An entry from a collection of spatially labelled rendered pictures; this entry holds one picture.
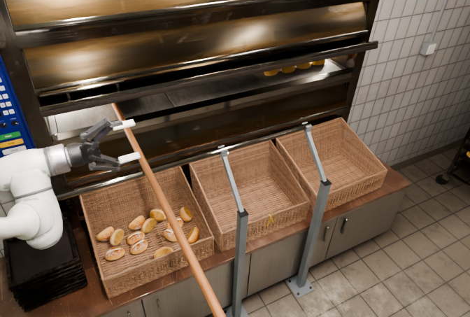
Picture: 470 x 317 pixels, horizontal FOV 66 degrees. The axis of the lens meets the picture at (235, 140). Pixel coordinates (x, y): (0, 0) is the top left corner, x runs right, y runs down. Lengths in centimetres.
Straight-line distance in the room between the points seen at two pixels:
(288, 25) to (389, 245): 182
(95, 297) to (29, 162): 95
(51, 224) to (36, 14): 80
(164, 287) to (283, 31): 143
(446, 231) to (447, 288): 54
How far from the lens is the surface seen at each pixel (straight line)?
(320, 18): 215
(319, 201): 198
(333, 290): 267
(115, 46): 170
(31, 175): 118
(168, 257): 185
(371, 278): 280
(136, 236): 204
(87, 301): 196
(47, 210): 118
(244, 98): 205
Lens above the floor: 221
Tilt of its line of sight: 37 degrees down
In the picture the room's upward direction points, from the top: 2 degrees clockwise
